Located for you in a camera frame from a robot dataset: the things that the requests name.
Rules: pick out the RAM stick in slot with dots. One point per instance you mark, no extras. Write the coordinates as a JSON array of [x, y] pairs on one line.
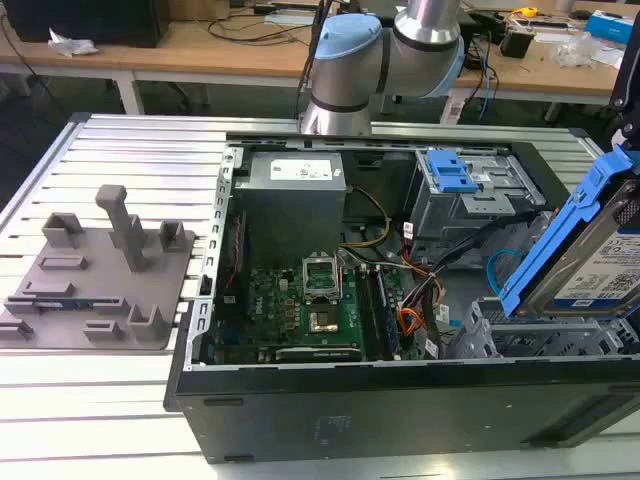
[[389, 320]]

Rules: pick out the silver drive cage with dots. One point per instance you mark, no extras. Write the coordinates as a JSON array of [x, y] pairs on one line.
[[440, 215]]

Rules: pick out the silver disk bay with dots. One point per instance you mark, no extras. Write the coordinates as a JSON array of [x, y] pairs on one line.
[[540, 337]]

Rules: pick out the blue cardboard box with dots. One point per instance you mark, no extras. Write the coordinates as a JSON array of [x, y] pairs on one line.
[[612, 27]]

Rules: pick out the crumpled white paper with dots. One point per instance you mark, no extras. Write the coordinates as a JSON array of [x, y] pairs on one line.
[[72, 44]]

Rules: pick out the grey parts rack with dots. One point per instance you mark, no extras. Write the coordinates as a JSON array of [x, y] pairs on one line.
[[100, 295]]

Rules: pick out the grey power supply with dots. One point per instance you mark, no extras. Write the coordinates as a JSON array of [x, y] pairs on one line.
[[285, 210]]

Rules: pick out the black RAM slot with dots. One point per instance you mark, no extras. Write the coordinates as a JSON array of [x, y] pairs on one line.
[[367, 310]]

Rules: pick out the green motherboard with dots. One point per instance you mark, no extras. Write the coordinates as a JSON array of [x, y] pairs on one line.
[[280, 310]]

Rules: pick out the clear plastic bag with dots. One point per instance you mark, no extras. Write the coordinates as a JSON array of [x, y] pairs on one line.
[[580, 50]]

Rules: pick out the small black device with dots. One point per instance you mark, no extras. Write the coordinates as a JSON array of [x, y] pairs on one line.
[[517, 42]]

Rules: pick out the CPU socket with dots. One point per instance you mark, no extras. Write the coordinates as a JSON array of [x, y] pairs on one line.
[[323, 321]]

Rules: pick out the wooden desk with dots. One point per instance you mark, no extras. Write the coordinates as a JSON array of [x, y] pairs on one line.
[[225, 57], [60, 62]]

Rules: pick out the RAM stick on rack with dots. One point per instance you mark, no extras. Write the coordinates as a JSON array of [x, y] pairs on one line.
[[65, 303]]

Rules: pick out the black PC case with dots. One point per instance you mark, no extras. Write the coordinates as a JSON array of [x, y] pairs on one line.
[[350, 415]]

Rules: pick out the large black box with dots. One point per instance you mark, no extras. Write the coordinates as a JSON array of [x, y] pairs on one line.
[[85, 20]]

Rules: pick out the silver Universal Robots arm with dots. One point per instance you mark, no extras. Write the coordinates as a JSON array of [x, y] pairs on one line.
[[340, 75]]

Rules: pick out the hard disk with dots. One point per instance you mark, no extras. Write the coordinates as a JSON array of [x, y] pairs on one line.
[[600, 260]]

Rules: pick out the blue drive cage latch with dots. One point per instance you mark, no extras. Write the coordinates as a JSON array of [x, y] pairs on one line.
[[452, 172]]

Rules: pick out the black graphics card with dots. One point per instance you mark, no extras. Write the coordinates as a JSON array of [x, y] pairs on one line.
[[315, 354]]

